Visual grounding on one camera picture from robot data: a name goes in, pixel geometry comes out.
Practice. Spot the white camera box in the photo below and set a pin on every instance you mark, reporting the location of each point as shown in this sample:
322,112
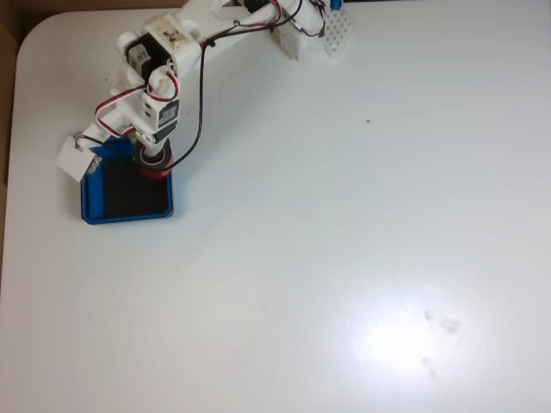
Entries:
75,159

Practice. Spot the white perforated bracket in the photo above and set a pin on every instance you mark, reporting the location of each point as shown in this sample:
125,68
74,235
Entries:
338,34

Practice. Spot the blue box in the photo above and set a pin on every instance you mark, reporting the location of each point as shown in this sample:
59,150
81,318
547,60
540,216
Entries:
129,193

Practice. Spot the blue clamp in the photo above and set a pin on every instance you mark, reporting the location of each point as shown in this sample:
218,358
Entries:
336,4

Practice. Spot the red tape roll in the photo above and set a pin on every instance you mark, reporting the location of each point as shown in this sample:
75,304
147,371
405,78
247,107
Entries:
157,174

